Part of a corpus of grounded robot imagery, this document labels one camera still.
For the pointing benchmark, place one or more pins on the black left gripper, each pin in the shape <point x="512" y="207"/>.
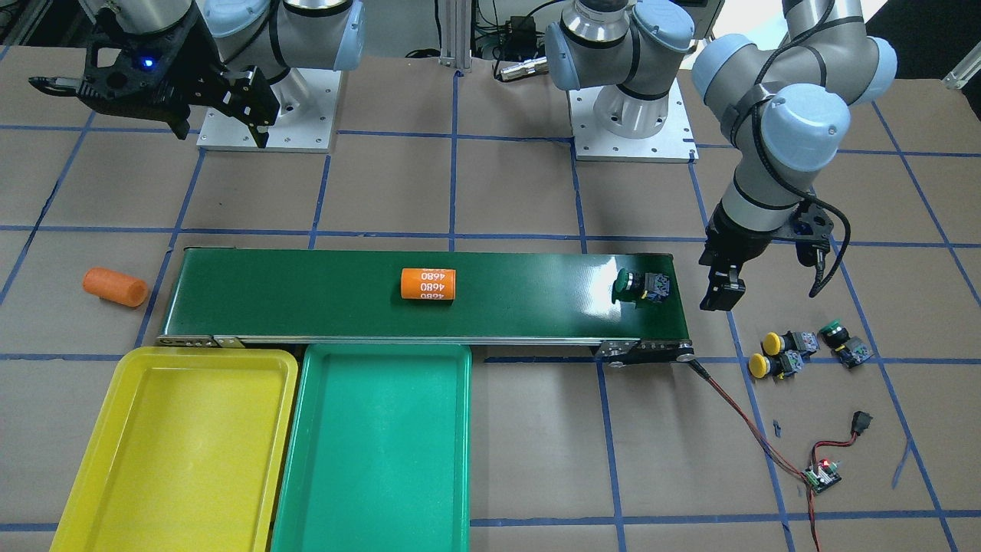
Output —
<point x="737" y="241"/>

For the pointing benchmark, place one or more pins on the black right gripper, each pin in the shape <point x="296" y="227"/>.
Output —
<point x="186" y="70"/>

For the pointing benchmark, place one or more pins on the green push button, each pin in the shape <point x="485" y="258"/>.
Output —
<point x="850" y="351"/>
<point x="641" y="287"/>

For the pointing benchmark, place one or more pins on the plain orange cylinder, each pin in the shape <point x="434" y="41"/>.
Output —
<point x="114" y="286"/>

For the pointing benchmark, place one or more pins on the orange cylinder with white print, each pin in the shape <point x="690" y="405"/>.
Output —
<point x="428" y="284"/>

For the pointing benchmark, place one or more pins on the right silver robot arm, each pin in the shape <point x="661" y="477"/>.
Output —
<point x="267" y="72"/>

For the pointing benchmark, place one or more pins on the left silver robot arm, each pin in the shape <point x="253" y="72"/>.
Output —
<point x="786" y="110"/>

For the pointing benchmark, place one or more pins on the yellow push button upper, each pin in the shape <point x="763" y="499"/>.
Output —
<point x="805" y="343"/>

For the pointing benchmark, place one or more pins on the yellow push button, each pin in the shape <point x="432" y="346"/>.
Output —
<point x="781" y="366"/>
<point x="805" y="343"/>

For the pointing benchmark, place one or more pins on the yellow push button lower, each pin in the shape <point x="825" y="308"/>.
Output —
<point x="781" y="366"/>

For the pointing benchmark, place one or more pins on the small motor controller board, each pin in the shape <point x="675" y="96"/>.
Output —
<point x="821" y="475"/>

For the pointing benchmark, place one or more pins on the green conveyor belt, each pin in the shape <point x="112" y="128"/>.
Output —
<point x="229" y="297"/>

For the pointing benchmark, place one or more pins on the yellow plastic tray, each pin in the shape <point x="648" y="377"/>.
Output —
<point x="186" y="453"/>

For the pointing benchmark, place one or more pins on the green plastic tray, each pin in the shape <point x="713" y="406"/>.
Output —
<point x="379" y="450"/>

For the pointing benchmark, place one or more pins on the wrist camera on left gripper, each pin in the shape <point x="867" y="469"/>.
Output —
<point x="810" y="228"/>

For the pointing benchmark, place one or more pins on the aluminium frame post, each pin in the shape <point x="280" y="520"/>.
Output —
<point x="455" y="33"/>

